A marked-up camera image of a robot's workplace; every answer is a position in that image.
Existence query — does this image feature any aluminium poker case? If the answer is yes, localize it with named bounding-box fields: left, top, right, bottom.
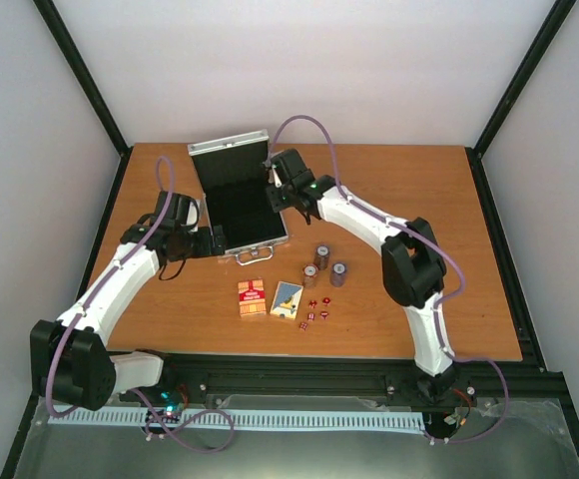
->
left=188, top=130, right=289, bottom=266

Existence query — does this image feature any red playing card box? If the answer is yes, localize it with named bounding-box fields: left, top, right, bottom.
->
left=238, top=278, right=267, bottom=317

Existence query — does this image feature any brown poker chip stack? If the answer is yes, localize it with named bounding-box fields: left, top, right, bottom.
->
left=313, top=244, right=330, bottom=270

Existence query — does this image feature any orange poker chip stack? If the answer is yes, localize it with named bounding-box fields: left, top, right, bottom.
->
left=302, top=263, right=318, bottom=288

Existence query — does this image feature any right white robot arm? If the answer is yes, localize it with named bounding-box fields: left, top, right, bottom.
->
left=267, top=172, right=455, bottom=404

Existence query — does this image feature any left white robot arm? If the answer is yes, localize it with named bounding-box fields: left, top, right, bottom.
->
left=30, top=221, right=226, bottom=418

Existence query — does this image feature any blue playing card box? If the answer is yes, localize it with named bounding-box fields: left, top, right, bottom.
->
left=270, top=281, right=303, bottom=320

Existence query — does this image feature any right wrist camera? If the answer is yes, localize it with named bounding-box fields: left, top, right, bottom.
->
left=270, top=149, right=314, bottom=189

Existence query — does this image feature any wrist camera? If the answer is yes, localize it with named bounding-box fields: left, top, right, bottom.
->
left=270, top=149, right=314, bottom=189
left=154, top=191, right=202, bottom=231

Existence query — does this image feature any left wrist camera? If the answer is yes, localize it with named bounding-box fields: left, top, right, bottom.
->
left=154, top=191, right=202, bottom=231

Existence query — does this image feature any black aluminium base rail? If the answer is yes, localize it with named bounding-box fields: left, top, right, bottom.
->
left=148, top=353, right=568, bottom=410

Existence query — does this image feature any white slotted cable duct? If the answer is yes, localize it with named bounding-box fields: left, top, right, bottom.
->
left=48, top=406, right=425, bottom=434

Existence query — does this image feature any left black frame post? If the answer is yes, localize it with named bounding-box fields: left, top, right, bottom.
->
left=32, top=0, right=131, bottom=157

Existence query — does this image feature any black frame post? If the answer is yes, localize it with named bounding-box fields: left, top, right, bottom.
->
left=32, top=0, right=131, bottom=157
left=472, top=0, right=578, bottom=154

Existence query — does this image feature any right black frame post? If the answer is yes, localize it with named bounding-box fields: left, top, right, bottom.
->
left=472, top=0, right=578, bottom=154

